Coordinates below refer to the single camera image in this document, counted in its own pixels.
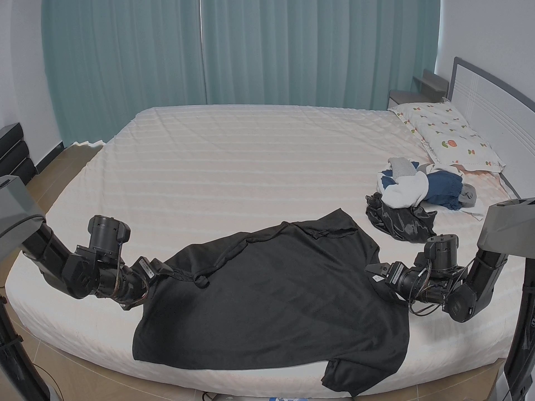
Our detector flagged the black chest of drawers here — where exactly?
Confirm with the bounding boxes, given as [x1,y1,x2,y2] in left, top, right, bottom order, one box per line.
[0,123,36,187]

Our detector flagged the blue-green curtain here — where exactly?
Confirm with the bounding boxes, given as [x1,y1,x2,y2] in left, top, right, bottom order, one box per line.
[201,0,441,111]
[42,0,207,143]

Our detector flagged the white printed pillow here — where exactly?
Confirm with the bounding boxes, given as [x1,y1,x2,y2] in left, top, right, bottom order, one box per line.
[388,102,505,172]

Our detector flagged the grey bedside table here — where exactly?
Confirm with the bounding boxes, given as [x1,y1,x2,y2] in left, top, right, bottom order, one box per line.
[389,69,450,108]

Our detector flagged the black cable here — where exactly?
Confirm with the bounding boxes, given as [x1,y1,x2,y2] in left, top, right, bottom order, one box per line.
[0,216,46,241]
[407,301,444,317]

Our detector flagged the pile of clothes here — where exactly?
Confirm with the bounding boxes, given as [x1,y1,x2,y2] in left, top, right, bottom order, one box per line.
[376,157,485,221]

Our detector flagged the black satin garment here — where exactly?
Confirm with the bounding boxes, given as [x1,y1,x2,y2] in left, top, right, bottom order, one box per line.
[365,192,438,244]

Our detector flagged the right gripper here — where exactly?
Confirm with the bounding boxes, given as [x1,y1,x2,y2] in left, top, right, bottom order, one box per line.
[364,262,423,306]

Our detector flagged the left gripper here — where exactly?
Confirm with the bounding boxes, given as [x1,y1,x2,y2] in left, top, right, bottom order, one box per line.
[114,256,178,311]

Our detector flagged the bed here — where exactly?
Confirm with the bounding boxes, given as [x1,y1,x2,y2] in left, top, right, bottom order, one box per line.
[0,57,535,392]

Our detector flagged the black T-shirt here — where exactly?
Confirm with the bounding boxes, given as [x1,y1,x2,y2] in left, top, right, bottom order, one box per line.
[132,208,410,392]

